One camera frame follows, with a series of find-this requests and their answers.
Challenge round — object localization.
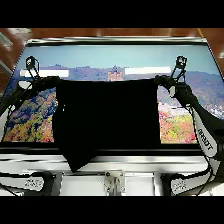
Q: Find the black garment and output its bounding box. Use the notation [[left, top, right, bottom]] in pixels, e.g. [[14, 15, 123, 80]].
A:
[[53, 78, 163, 173]]

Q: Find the silver frame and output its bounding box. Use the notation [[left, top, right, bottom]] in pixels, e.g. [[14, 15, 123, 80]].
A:
[[0, 36, 224, 197]]

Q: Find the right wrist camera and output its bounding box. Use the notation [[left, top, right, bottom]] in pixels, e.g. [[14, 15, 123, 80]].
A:
[[170, 55, 188, 83]]

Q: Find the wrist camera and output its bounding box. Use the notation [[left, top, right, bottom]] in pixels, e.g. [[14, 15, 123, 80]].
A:
[[170, 55, 188, 83], [25, 55, 42, 80]]

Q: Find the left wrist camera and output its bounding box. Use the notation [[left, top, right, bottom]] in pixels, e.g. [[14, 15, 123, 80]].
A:
[[25, 55, 42, 80]]

